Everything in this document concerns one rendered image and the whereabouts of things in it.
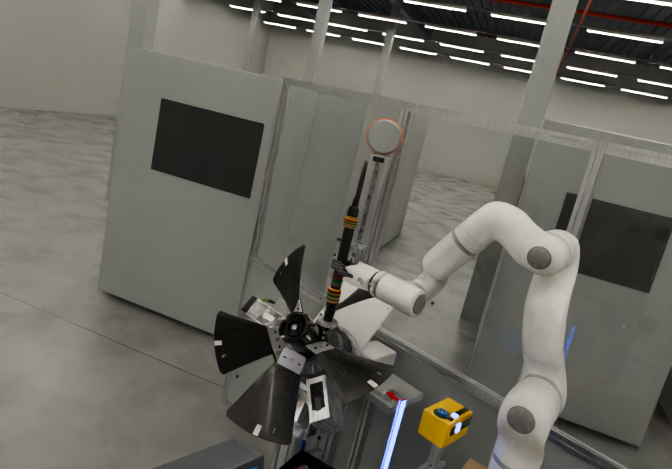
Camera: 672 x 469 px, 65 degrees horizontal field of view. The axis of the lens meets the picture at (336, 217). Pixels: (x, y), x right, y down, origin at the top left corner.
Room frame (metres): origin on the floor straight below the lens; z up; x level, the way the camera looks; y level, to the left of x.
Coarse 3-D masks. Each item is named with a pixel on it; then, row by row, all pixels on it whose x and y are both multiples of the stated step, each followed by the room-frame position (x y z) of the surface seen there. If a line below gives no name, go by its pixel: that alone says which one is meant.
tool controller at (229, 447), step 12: (216, 444) 0.99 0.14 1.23; (228, 444) 0.99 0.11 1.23; (240, 444) 0.99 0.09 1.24; (192, 456) 0.93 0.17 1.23; (204, 456) 0.94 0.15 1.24; (216, 456) 0.94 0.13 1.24; (228, 456) 0.94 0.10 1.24; (240, 456) 0.94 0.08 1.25; (252, 456) 0.95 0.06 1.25; (156, 468) 0.88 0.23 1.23; (168, 468) 0.88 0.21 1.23; (180, 468) 0.89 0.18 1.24; (192, 468) 0.89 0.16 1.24; (204, 468) 0.89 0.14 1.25; (216, 468) 0.89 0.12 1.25; (228, 468) 0.90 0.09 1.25; (240, 468) 0.91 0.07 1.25; (252, 468) 0.93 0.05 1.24
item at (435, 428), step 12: (432, 408) 1.62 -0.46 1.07; (444, 408) 1.63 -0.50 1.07; (456, 408) 1.65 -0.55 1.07; (432, 420) 1.57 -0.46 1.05; (444, 420) 1.56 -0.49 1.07; (456, 420) 1.58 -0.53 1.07; (420, 432) 1.59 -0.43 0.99; (432, 432) 1.57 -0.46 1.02; (444, 432) 1.54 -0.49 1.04; (444, 444) 1.54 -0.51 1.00
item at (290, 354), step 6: (288, 348) 1.66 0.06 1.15; (282, 354) 1.64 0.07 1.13; (288, 354) 1.65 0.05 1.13; (294, 354) 1.66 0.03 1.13; (300, 354) 1.67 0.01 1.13; (282, 360) 1.63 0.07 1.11; (288, 360) 1.64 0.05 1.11; (294, 360) 1.65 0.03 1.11; (300, 360) 1.66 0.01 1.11; (288, 366) 1.63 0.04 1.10; (294, 366) 1.64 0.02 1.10; (300, 366) 1.65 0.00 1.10; (300, 372) 1.64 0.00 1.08
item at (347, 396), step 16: (320, 352) 1.60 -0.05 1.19; (336, 352) 1.62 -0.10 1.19; (336, 368) 1.53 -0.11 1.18; (352, 368) 1.53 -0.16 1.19; (368, 368) 1.55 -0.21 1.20; (384, 368) 1.55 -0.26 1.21; (336, 384) 1.46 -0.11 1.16; (352, 384) 1.47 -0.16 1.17; (368, 384) 1.47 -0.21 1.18; (352, 400) 1.41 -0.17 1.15
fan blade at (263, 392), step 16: (272, 368) 1.60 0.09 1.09; (256, 384) 1.56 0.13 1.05; (272, 384) 1.57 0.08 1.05; (288, 384) 1.59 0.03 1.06; (240, 400) 1.53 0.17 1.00; (256, 400) 1.53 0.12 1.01; (272, 400) 1.54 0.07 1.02; (288, 400) 1.56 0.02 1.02; (240, 416) 1.50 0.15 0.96; (256, 416) 1.50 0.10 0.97; (272, 416) 1.51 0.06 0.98; (288, 416) 1.53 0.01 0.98; (288, 432) 1.49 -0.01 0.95
